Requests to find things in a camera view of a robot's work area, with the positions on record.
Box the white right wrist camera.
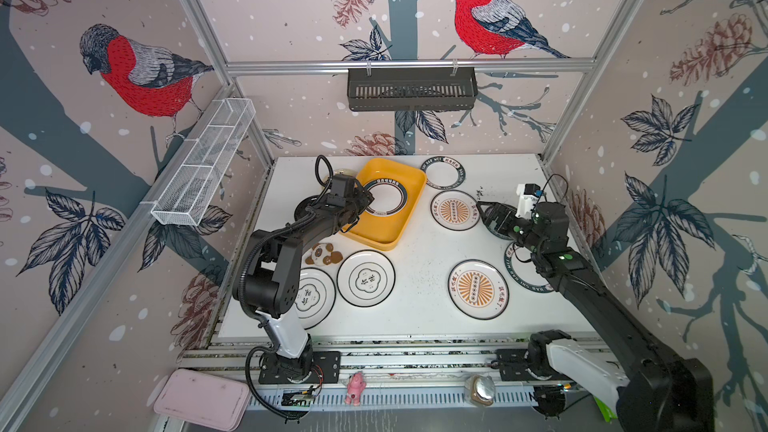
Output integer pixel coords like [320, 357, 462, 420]
[516, 183, 542, 220]

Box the pink rectangular tray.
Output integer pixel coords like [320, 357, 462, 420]
[153, 369, 252, 431]

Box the orange sunburst plate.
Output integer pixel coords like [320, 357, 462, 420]
[430, 190, 480, 232]
[448, 260, 509, 321]

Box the white plate under arm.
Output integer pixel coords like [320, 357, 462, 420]
[295, 267, 337, 329]

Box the cream small plate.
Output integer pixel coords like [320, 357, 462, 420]
[330, 169, 356, 184]

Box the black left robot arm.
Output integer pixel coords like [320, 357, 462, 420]
[232, 155, 373, 381]

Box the black hanging wire basket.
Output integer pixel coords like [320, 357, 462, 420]
[347, 67, 478, 112]

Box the green rim plate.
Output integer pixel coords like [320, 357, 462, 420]
[420, 156, 466, 191]
[504, 243, 554, 294]

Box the black round plate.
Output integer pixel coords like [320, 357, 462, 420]
[294, 195, 319, 222]

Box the green object at edge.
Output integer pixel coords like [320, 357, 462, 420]
[594, 398, 617, 423]

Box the white wire mesh shelf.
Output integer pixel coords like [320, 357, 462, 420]
[152, 98, 255, 226]

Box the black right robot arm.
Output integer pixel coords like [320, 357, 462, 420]
[478, 201, 715, 431]

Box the yellow plastic bin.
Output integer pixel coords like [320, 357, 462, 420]
[347, 158, 427, 251]

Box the white flower plate black rim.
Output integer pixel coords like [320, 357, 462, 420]
[336, 250, 396, 308]

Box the pink small figurine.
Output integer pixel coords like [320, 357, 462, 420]
[345, 371, 367, 406]

